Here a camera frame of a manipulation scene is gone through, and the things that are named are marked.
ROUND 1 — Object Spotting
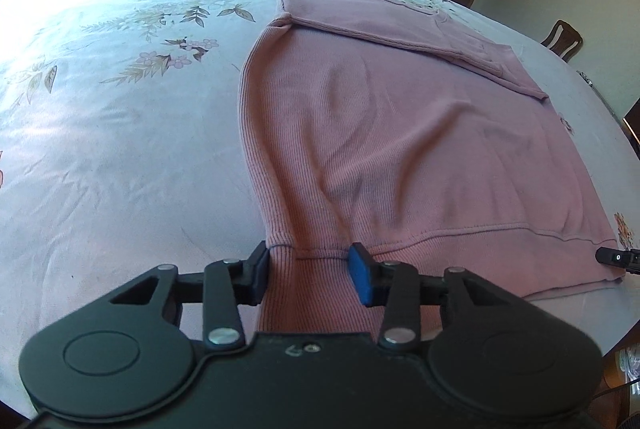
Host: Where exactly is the dark wooden chair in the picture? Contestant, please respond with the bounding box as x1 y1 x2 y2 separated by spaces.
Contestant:
541 19 584 63

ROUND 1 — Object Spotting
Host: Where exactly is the pink knit sweater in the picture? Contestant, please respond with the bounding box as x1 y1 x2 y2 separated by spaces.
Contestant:
239 0 623 333

